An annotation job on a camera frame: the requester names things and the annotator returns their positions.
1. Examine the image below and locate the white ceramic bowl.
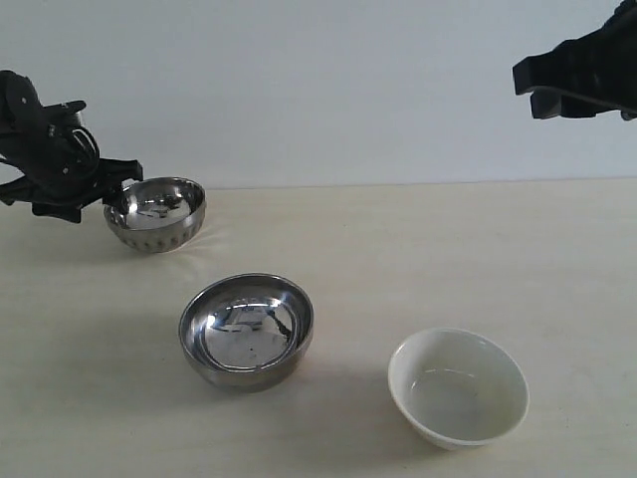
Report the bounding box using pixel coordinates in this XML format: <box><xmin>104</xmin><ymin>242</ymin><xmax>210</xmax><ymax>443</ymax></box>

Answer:
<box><xmin>387</xmin><ymin>328</ymin><xmax>530</xmax><ymax>450</ymax></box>

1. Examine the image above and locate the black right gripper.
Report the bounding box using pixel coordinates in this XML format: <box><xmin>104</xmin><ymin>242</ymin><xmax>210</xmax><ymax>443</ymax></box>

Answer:
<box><xmin>512</xmin><ymin>1</ymin><xmax>636</xmax><ymax>120</ymax></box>

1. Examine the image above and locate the plain steel bowl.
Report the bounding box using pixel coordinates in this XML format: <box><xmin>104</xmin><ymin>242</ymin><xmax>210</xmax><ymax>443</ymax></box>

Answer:
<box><xmin>177</xmin><ymin>272</ymin><xmax>315</xmax><ymax>393</ymax></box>

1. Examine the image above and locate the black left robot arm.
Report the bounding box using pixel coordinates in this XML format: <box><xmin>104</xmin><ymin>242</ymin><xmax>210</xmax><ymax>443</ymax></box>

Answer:
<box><xmin>1</xmin><ymin>70</ymin><xmax>143</xmax><ymax>223</ymax></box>

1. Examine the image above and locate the ribbed steel bowl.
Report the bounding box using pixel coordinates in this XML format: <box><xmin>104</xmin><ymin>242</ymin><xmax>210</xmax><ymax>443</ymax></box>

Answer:
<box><xmin>104</xmin><ymin>176</ymin><xmax>206</xmax><ymax>254</ymax></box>

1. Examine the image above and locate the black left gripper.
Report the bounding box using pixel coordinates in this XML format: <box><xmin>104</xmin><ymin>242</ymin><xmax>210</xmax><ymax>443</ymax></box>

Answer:
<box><xmin>1</xmin><ymin>99</ymin><xmax>143</xmax><ymax>224</ymax></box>

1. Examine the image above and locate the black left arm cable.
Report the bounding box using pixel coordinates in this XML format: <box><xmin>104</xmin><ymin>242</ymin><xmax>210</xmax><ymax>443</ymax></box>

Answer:
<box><xmin>0</xmin><ymin>126</ymin><xmax>101</xmax><ymax>175</ymax></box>

